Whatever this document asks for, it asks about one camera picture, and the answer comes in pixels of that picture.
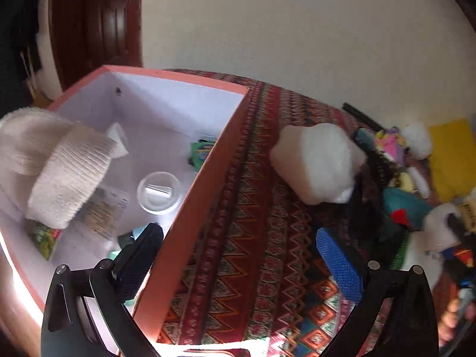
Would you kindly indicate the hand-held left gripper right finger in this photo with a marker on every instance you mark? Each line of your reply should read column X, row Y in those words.
column 340, row 264

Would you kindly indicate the printed paper label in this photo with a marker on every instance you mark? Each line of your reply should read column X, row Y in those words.
column 104, row 212

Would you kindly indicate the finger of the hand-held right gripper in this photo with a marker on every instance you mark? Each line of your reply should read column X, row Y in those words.
column 459, row 230

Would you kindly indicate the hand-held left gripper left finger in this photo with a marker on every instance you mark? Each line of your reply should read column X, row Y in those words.
column 137, row 256

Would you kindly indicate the white knit hat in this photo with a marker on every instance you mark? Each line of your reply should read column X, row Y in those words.
column 67, row 167

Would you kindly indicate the straw broom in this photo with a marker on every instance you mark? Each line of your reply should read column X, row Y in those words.
column 41, row 100

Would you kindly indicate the yellow pillow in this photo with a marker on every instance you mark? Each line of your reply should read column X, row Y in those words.
column 453, row 156

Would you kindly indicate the small white fluffy ball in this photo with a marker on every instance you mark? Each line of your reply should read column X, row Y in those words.
column 416, row 139

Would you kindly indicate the red patterned blanket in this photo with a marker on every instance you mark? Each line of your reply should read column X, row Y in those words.
column 241, row 249

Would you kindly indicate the black stick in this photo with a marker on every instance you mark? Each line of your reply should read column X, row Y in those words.
column 360, row 115

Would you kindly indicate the pink storage box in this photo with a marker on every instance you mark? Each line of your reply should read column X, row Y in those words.
column 160, row 111

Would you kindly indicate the green cartoon snack packet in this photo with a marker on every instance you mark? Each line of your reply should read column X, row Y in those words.
column 44, row 240

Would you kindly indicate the white foam net sleeve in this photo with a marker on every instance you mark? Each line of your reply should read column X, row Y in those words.
column 418, row 182

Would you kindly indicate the mint green plastic item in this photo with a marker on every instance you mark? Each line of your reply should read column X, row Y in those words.
column 135, row 232

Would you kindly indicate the dark wooden door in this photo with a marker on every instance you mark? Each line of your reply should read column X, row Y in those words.
column 96, row 26

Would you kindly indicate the person's right hand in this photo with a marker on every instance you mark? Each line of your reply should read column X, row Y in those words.
column 452, row 319

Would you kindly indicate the teal pouch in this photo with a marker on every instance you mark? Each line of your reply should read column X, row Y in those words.
column 401, row 204

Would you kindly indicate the white plush toy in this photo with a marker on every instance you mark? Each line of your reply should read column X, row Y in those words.
column 420, row 260

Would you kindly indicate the pink toy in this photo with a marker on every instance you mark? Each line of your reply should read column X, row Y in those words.
column 390, row 145

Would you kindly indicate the large white fluffy ball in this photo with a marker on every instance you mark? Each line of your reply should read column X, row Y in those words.
column 316, row 163

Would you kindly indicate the dark cloth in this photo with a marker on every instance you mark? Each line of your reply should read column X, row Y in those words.
column 372, row 223

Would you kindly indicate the white round plastic lid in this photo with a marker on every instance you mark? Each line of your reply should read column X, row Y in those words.
column 158, row 193

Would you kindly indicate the green printed packet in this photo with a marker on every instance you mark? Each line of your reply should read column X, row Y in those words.
column 200, row 152

